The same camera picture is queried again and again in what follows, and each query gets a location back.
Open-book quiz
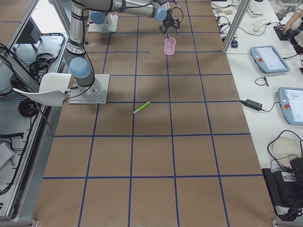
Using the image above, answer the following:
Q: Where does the person at desk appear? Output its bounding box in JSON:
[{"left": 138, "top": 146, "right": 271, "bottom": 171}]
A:
[{"left": 284, "top": 5, "right": 303, "bottom": 47}]

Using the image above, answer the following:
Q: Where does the black power adapter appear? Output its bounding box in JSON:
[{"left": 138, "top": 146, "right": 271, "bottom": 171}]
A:
[{"left": 240, "top": 99, "right": 262, "bottom": 111}]

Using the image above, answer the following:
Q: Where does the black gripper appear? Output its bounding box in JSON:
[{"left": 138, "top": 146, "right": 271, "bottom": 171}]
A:
[{"left": 159, "top": 3, "right": 180, "bottom": 39}]

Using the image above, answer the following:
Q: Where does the aluminium frame post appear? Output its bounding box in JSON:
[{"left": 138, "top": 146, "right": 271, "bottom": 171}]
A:
[{"left": 222, "top": 0, "right": 250, "bottom": 53}]

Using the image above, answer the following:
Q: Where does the pink mesh cup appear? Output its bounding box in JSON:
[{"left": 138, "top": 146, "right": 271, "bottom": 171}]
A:
[{"left": 164, "top": 37, "right": 176, "bottom": 55}]

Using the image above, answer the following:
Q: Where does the white plastic chair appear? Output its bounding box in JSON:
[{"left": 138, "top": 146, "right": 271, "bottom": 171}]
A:
[{"left": 13, "top": 72, "right": 71, "bottom": 107}]

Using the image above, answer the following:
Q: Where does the green pen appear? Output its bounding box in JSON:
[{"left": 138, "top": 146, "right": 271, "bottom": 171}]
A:
[{"left": 133, "top": 101, "right": 150, "bottom": 114}]

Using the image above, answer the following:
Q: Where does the teach pendant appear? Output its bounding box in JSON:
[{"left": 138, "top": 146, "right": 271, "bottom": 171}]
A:
[
  {"left": 250, "top": 45, "right": 290, "bottom": 73},
  {"left": 277, "top": 87, "right": 303, "bottom": 125}
]

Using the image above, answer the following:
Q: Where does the far teach pendant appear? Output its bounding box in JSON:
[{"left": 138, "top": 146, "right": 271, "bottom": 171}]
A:
[{"left": 250, "top": 45, "right": 290, "bottom": 73}]

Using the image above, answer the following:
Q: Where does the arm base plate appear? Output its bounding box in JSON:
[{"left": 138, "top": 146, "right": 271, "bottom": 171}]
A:
[
  {"left": 68, "top": 74, "right": 110, "bottom": 105},
  {"left": 88, "top": 12, "right": 118, "bottom": 33}
]

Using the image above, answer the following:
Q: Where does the near teach pendant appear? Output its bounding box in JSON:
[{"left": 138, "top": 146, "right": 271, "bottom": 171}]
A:
[{"left": 277, "top": 87, "right": 303, "bottom": 125}]

